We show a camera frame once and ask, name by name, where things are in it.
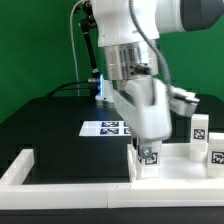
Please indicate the white square tabletop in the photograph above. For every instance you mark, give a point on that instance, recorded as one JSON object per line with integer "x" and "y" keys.
{"x": 175, "y": 164}

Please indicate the white U-shaped obstacle fence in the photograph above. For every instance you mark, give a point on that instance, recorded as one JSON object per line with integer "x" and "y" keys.
{"x": 16, "y": 195}

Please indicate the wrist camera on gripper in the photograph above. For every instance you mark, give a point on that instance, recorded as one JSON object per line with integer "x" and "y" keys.
{"x": 183, "y": 103}

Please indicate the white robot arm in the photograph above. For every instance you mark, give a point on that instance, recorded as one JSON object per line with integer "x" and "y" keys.
{"x": 129, "y": 29}

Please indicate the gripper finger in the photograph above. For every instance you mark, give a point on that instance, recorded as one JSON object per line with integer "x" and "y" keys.
{"x": 145, "y": 149}

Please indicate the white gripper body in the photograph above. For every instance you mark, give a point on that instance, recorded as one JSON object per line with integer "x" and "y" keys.
{"x": 144, "y": 106}

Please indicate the white marker base plate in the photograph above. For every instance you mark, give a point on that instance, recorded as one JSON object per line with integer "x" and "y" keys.
{"x": 104, "y": 128}

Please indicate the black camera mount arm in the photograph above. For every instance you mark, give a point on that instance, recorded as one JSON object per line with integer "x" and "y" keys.
{"x": 86, "y": 25}

